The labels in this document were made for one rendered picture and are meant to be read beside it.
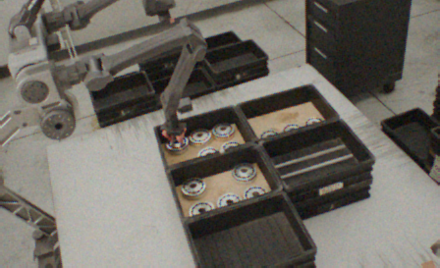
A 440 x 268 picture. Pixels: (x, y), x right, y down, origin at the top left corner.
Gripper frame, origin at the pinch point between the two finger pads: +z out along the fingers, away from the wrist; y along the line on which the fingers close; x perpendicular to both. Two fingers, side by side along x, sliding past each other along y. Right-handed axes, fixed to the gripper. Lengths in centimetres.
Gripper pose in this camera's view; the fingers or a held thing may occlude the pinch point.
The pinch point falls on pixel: (176, 140)
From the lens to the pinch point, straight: 219.5
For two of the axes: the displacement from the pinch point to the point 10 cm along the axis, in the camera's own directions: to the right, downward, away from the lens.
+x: -4.0, 6.1, -6.9
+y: -9.1, -1.7, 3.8
